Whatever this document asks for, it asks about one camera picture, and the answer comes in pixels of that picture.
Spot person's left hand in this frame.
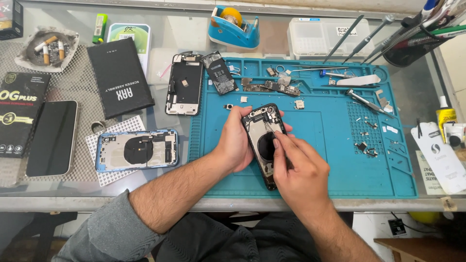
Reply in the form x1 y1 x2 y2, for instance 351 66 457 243
213 106 293 174

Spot person's right hand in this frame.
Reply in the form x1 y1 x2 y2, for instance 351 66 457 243
272 131 332 216

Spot black phone housing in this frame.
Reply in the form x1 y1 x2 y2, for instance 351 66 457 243
242 103 289 191

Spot thin metal tweezers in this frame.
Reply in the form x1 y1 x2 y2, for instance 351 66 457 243
263 119 292 170

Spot blue silicone repair mat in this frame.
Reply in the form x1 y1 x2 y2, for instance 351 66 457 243
187 57 418 199

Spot black phone battery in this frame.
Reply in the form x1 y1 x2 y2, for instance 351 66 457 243
201 51 240 96

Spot phone logic board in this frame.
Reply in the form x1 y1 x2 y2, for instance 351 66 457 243
242 80 301 97

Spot cluster of small phone parts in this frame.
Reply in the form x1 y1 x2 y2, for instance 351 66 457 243
354 116 399 158

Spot black phone display assembly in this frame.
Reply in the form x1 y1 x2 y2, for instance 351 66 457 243
165 53 205 116

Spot person's dark trousers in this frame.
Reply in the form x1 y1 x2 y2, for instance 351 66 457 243
155 212 354 262

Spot blue phone rear housing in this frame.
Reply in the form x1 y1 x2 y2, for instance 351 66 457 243
95 129 180 173

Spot silver precision screwdriver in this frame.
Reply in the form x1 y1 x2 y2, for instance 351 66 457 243
345 88 396 119

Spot black power adapter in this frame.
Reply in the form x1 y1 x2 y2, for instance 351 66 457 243
387 218 408 238

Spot blue tape dispenser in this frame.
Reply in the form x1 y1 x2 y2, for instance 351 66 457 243
207 5 261 50

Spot white plastic pry tool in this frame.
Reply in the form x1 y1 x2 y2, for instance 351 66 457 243
336 74 382 87

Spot white patterned adhesive sheet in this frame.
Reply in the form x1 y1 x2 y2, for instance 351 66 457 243
85 115 147 188

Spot white paper note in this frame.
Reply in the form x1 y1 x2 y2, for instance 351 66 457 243
415 150 447 196

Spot yellow tape roll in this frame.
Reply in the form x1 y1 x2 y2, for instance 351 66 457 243
220 7 244 27

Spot yellow round object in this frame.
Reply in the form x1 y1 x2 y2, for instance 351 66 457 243
408 211 441 225

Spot black screen assembly box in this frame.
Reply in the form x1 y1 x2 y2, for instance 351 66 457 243
86 37 156 120

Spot white plastic pouch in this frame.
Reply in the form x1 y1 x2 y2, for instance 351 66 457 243
411 122 466 196

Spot clear plastic parts box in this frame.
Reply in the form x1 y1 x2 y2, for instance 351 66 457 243
286 17 376 61

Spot wooden stool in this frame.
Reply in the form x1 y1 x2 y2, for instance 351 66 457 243
374 237 466 262

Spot long dark pointed tweezers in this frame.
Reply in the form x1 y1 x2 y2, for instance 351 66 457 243
323 14 365 65

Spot white green screen box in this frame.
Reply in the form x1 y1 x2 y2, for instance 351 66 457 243
106 23 152 78

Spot slim grey screwdriver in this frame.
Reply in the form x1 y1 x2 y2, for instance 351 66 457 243
341 14 396 66

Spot yellow glue bottle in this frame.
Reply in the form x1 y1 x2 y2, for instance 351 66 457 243
435 95 458 143

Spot person's grey sleeve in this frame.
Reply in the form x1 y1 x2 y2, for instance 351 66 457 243
51 189 166 262

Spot white small device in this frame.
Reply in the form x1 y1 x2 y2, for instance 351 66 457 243
443 123 466 147

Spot black mesh tool holder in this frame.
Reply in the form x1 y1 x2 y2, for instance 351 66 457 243
382 14 454 68

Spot grey mesh anti-slip mat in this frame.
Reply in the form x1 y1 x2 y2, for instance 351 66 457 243
0 41 121 188

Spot green lighter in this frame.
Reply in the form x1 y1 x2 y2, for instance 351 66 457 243
92 13 108 45

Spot white smartphone with dark screen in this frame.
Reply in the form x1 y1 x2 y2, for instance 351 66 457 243
25 100 79 178

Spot grey ashtray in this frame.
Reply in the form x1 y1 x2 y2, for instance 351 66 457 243
14 27 80 73

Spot black yellow glass protector box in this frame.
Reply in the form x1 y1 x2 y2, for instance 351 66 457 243
0 72 52 159

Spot black carton box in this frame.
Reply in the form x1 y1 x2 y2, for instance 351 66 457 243
0 0 25 41

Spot blue handled small tool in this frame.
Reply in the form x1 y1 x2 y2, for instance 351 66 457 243
319 69 358 79

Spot small metal bracket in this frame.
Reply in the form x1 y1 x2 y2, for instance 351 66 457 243
375 89 394 113

